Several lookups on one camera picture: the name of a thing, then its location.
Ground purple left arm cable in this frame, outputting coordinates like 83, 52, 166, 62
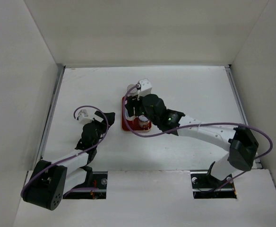
21, 105, 110, 197

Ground red lacquer tray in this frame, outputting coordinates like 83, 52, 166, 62
121, 97, 152, 132

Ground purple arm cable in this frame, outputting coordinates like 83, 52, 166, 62
21, 105, 110, 197
124, 84, 274, 192

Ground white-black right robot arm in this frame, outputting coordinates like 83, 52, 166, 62
124, 94, 259, 188

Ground right aluminium side rail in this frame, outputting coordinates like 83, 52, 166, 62
224, 65, 263, 166

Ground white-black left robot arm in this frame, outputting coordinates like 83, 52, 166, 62
21, 109, 115, 210

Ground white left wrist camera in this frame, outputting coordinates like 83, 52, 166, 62
77, 109, 93, 125

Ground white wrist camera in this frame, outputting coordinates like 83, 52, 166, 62
138, 79, 152, 97
77, 109, 93, 125

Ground left aluminium side rail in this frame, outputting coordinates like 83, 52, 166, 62
38, 63, 65, 153

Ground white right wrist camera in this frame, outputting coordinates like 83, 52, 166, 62
138, 79, 152, 97

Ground tall jar blue label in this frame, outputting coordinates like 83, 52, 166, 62
127, 84, 138, 96

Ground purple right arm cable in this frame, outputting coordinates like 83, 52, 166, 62
124, 84, 274, 192

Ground aluminium side rail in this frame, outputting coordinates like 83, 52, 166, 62
224, 65, 263, 166
38, 63, 65, 153

